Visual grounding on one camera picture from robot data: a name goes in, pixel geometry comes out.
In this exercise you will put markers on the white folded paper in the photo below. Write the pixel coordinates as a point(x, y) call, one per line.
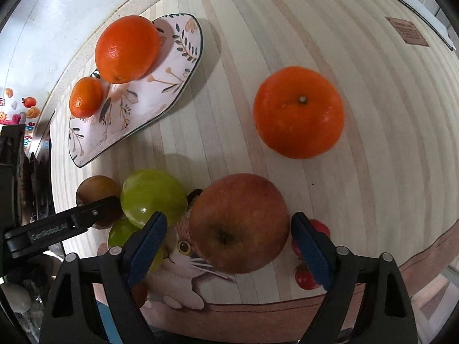
point(419, 5)

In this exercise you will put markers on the brown mat label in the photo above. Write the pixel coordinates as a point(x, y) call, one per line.
point(407, 31)

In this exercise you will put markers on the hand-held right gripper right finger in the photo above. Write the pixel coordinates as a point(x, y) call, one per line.
point(315, 254)

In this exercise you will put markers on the large smooth orange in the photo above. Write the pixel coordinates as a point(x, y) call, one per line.
point(127, 48)

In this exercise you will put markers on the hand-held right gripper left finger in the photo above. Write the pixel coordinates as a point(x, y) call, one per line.
point(149, 247)

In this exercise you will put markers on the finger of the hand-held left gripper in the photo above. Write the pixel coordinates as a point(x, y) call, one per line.
point(96, 212)

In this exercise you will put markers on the group of wall stickers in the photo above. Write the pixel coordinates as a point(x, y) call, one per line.
point(28, 105)

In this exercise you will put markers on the small mandarin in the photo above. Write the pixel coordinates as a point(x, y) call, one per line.
point(86, 96)

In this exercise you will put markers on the floral ceramic plate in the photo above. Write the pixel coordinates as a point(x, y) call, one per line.
point(172, 61)

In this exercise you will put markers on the black gas stove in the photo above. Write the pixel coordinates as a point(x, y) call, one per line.
point(36, 186)

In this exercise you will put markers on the green round fruit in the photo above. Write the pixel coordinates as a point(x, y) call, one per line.
point(120, 234)
point(154, 195)

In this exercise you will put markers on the brown round fruit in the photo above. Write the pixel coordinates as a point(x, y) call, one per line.
point(96, 190)

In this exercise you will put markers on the large mandarin with stem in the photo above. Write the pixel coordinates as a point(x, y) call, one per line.
point(298, 114)

